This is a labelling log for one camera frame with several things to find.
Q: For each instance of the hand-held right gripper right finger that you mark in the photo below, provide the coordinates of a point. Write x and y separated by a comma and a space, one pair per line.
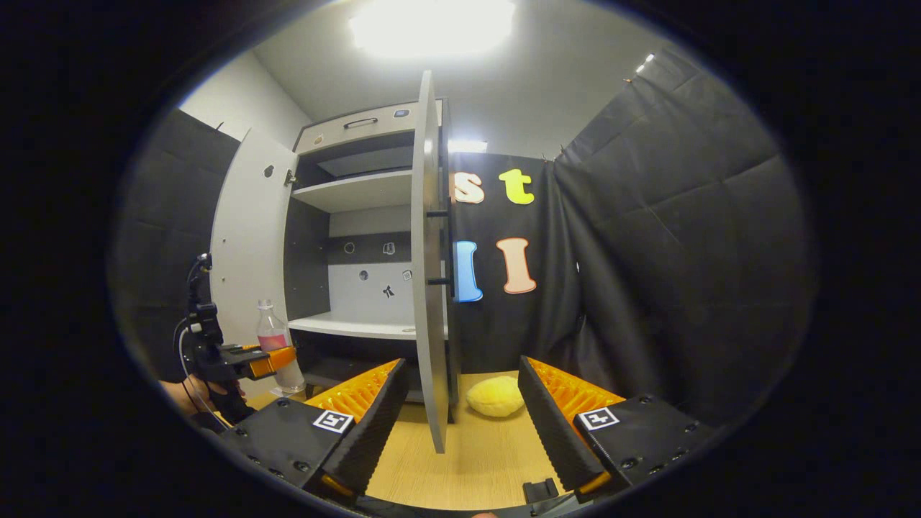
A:
554, 424

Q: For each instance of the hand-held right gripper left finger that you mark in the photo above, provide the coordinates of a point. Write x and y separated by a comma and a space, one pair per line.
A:
374, 424

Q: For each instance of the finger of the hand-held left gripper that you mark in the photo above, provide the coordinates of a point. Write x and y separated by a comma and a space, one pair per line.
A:
273, 362

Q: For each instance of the clear bottle pink label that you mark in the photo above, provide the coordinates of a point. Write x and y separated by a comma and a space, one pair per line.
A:
272, 332

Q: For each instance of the grey cabinet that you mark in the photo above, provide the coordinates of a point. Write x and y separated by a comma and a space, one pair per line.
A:
309, 266

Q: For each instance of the grey cabinet door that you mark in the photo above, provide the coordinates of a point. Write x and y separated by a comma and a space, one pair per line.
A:
248, 237
428, 324

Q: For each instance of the white cabinet shelf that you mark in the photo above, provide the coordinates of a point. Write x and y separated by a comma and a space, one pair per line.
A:
352, 193
345, 325

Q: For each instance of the grey cabinet drawer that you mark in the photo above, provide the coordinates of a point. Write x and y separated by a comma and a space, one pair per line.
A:
360, 133

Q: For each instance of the yellow plush toy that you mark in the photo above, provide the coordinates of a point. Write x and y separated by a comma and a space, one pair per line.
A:
495, 397

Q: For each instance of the black backdrop cloth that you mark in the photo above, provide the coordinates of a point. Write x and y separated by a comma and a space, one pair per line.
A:
683, 252

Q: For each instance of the small ceiling light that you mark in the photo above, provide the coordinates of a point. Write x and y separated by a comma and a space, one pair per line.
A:
468, 146

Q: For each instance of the large ceiling light panel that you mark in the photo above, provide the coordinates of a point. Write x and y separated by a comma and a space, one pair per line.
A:
432, 25

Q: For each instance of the double ceiling light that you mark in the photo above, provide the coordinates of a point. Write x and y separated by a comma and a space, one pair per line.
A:
645, 63

